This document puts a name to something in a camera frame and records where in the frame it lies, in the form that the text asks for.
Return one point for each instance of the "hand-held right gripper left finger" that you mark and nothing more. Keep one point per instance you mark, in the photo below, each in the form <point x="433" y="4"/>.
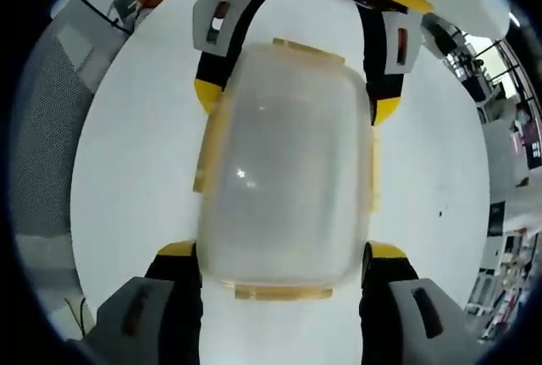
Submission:
<point x="173" y="310"/>

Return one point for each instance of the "grey mesh chair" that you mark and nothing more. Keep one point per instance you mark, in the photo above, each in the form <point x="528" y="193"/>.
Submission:
<point x="42" y="128"/>

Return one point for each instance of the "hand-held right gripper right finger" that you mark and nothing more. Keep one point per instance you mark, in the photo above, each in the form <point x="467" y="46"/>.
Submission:
<point x="389" y="305"/>

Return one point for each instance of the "clear plastic buckle container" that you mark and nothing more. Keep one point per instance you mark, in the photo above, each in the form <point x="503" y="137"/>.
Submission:
<point x="288" y="170"/>

